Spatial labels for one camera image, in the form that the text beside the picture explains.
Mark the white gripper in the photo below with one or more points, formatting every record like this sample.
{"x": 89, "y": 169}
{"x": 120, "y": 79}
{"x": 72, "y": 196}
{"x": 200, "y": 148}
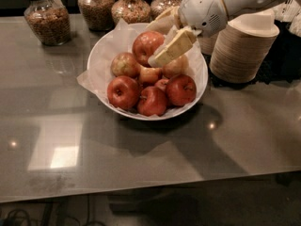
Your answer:
{"x": 200, "y": 8}

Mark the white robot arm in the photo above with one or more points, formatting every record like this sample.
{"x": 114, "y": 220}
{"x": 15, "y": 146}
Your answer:
{"x": 236, "y": 8}

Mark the yellowish apple back right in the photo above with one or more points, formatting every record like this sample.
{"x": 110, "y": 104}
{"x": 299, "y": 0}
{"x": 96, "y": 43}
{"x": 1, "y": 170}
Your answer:
{"x": 176, "y": 66}

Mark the yellowish apple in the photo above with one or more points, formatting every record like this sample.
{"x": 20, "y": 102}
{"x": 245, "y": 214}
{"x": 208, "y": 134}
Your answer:
{"x": 176, "y": 66}
{"x": 125, "y": 64}

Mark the hidden orange apple middle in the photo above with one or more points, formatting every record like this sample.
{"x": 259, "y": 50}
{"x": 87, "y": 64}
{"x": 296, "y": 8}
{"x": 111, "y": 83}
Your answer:
{"x": 149, "y": 76}

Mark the small hidden red apple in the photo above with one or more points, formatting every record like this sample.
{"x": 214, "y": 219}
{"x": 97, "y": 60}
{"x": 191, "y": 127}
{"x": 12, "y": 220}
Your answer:
{"x": 161, "y": 84}

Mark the white bowl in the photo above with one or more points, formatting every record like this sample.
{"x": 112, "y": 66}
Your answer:
{"x": 94, "y": 63}

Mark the yellowish apple back left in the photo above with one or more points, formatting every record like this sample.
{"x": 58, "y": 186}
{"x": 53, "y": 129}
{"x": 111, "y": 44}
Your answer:
{"x": 125, "y": 64}

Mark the back stack of paper bowls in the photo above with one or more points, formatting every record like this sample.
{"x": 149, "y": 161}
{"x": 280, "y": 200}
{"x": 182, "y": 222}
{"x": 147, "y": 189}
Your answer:
{"x": 207, "y": 44}

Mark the stack of paper bowls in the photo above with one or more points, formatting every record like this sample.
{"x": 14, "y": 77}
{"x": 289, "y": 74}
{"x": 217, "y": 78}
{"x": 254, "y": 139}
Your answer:
{"x": 207, "y": 44}
{"x": 242, "y": 46}

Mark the glass jar of cereal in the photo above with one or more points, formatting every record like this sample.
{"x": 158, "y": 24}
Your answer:
{"x": 163, "y": 3}
{"x": 131, "y": 11}
{"x": 97, "y": 13}

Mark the front stack of paper bowls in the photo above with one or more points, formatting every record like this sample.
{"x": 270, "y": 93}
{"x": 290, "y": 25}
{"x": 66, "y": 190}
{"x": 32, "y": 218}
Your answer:
{"x": 242, "y": 46}

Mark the white paper liner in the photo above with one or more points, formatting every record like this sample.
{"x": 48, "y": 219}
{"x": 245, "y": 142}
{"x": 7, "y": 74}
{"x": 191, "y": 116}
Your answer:
{"x": 116, "y": 41}

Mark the cutlery holder with napkins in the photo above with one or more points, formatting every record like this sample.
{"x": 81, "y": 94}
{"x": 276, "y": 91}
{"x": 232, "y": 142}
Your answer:
{"x": 289, "y": 12}

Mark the glass jar of granola left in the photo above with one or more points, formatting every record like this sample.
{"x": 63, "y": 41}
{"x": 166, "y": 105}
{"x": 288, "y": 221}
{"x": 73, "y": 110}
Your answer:
{"x": 49, "y": 20}

